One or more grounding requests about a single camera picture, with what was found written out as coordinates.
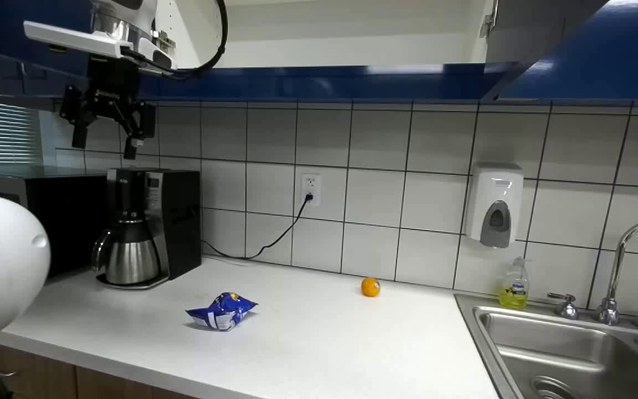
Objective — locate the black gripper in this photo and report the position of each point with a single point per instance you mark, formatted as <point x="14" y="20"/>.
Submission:
<point x="112" y="91"/>

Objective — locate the blue chips bag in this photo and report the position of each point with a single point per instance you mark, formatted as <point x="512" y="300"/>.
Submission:
<point x="225" y="312"/>

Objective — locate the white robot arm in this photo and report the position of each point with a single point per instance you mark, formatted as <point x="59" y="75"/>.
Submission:
<point x="124" y="41"/>

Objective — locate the black microwave oven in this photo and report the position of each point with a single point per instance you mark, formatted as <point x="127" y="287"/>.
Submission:
<point x="75" y="215"/>

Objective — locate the black coffee maker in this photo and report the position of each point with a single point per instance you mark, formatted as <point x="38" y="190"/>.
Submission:
<point x="170" y="203"/>

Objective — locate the steel coffee carafe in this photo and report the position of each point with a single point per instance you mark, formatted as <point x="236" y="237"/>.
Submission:
<point x="127" y="256"/>

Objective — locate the blue upper cabinet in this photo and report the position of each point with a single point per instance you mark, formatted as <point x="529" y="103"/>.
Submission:
<point x="546" y="47"/>

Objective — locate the orange fruit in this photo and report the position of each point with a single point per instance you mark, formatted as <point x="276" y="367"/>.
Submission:
<point x="370" y="287"/>

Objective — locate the white soap dispenser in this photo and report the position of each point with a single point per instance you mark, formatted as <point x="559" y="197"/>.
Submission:
<point x="494" y="205"/>

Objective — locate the yellow dish soap bottle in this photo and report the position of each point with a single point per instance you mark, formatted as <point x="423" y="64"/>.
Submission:
<point x="512" y="292"/>

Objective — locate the stainless steel sink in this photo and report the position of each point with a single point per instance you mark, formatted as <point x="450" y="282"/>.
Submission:
<point x="539" y="355"/>

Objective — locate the chrome sink faucet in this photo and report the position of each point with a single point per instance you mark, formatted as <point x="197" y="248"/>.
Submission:
<point x="607" y="312"/>

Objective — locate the white wall outlet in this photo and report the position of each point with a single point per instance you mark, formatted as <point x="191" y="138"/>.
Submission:
<point x="312" y="190"/>

